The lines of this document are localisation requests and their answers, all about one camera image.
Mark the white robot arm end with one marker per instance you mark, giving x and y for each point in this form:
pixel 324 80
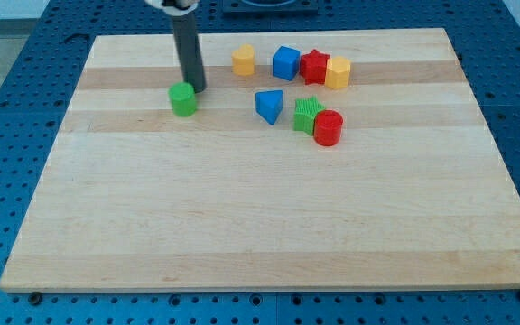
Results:
pixel 174 8

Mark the green star block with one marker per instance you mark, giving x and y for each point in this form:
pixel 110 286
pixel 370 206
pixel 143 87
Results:
pixel 305 112

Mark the red star block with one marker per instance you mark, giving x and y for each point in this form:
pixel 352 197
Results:
pixel 313 67

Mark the blue triangle block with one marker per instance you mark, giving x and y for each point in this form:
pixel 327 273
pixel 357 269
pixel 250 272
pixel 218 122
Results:
pixel 269 105

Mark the red cylinder block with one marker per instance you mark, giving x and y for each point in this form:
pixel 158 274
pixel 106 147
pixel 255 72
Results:
pixel 327 127

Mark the green cylinder block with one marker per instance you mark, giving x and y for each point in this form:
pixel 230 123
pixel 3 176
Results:
pixel 183 99

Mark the blue cube block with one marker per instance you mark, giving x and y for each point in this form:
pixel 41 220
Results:
pixel 285 63

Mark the yellow heart block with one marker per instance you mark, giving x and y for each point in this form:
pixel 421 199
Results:
pixel 243 60

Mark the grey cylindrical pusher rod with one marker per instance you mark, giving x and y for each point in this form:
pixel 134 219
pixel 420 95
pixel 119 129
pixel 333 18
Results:
pixel 187 45

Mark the yellow hexagon block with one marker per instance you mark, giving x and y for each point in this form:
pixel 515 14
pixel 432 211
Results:
pixel 337 72

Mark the light wooden board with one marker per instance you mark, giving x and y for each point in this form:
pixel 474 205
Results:
pixel 133 199

